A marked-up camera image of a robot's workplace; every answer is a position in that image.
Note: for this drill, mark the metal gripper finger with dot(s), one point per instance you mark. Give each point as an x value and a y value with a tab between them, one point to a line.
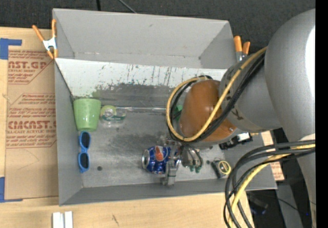
171	171
172	143

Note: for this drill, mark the crushed blue drink can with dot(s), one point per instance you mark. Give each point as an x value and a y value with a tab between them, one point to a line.
155	159

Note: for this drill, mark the grey metal bin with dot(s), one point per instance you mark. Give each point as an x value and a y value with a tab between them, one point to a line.
133	142

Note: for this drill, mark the clear tape dispenser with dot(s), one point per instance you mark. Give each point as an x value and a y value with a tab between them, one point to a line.
110	114

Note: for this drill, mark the blue sunglasses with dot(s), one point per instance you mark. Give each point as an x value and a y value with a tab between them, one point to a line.
84	151

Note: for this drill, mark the green cup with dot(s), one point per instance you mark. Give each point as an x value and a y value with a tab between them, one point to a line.
86	114

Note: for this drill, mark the brown cardboard board, red print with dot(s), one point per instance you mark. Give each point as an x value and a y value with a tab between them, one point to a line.
30	165

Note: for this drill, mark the black cylinder on white bracket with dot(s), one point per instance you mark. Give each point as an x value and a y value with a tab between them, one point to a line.
234	142

